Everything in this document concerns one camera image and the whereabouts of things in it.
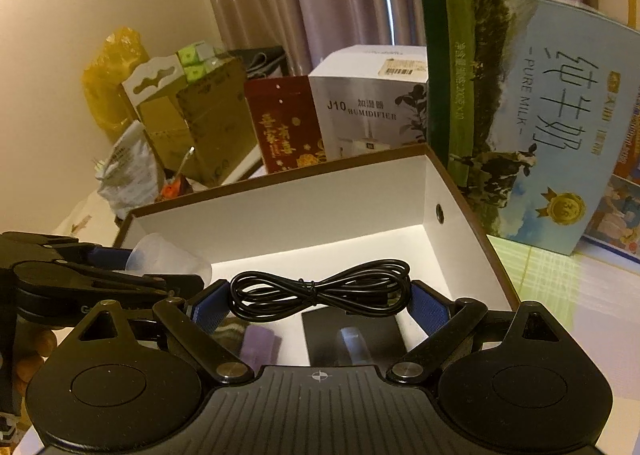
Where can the green tissue packs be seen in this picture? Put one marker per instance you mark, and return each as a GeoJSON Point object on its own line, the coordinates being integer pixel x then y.
{"type": "Point", "coordinates": [199, 59]}

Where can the black shaver box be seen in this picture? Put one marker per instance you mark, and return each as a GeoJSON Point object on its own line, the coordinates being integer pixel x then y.
{"type": "Point", "coordinates": [334, 338]}

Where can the brown open storage box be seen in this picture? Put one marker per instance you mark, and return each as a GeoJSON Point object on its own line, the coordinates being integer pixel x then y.
{"type": "Point", "coordinates": [313, 222]}

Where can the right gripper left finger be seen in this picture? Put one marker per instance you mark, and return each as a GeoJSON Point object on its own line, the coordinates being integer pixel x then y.
{"type": "Point", "coordinates": [190, 325]}

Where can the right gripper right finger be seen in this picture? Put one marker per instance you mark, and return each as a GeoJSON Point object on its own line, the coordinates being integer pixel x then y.
{"type": "Point", "coordinates": [447, 325]}

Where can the person's left hand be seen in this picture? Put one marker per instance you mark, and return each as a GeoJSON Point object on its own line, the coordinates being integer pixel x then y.
{"type": "Point", "coordinates": [33, 344]}

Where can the white humidifier box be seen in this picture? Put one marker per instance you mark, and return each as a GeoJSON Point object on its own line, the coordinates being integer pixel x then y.
{"type": "Point", "coordinates": [370, 98]}

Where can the brown cardboard box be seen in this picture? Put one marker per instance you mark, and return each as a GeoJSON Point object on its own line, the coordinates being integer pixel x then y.
{"type": "Point", "coordinates": [201, 128]}

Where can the plaid tablecloth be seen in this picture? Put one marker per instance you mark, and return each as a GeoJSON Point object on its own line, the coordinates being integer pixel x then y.
{"type": "Point", "coordinates": [595, 296]}

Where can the clear plastic container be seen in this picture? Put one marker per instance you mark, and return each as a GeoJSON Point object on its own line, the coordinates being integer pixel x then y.
{"type": "Point", "coordinates": [156, 255]}

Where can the dark red gift box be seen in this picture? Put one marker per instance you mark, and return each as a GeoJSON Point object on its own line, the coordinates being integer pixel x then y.
{"type": "Point", "coordinates": [285, 122]}

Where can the purple cosmetic tube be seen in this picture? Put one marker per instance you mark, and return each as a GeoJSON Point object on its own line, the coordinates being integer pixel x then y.
{"type": "Point", "coordinates": [260, 347]}

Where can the yellow plastic bag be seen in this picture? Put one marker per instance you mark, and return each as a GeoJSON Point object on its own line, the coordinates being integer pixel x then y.
{"type": "Point", "coordinates": [102, 79]}

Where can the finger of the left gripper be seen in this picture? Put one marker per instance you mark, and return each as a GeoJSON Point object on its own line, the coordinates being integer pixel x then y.
{"type": "Point", "coordinates": [93, 285]}
{"type": "Point", "coordinates": [95, 255]}

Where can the blue cartoon milk box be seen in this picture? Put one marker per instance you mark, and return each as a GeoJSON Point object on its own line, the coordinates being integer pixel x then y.
{"type": "Point", "coordinates": [615, 223]}

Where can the green blue milk carton box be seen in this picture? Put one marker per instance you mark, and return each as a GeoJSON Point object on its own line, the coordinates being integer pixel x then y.
{"type": "Point", "coordinates": [530, 104]}

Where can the crumpled white plastic bag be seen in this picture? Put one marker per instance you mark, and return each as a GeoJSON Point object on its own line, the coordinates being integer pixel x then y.
{"type": "Point", "coordinates": [131, 177]}

